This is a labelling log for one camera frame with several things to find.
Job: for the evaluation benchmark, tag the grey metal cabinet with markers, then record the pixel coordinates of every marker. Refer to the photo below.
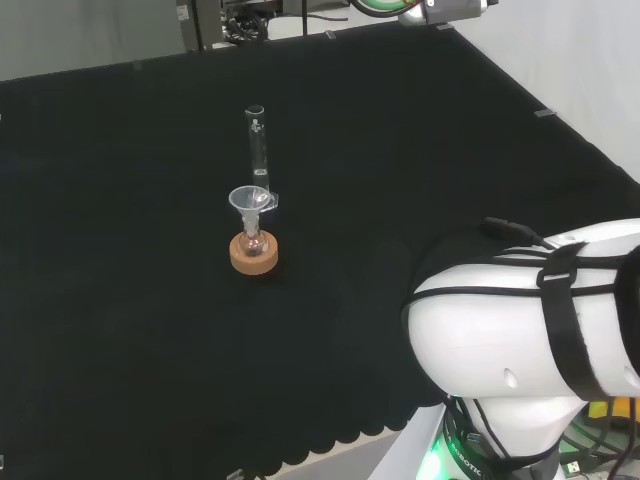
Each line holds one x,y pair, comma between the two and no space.
197,25

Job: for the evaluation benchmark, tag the clear plastic funnel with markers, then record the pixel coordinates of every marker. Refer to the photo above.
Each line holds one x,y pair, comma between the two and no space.
246,198

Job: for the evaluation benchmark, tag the clear glass graduated cylinder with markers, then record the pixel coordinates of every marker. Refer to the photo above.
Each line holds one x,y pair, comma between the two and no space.
259,150

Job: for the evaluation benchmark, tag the black table cloth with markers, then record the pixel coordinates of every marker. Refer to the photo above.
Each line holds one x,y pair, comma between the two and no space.
150,250

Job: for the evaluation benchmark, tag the small round-bottom glass flask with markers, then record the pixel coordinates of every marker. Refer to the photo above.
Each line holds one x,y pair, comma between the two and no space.
251,243

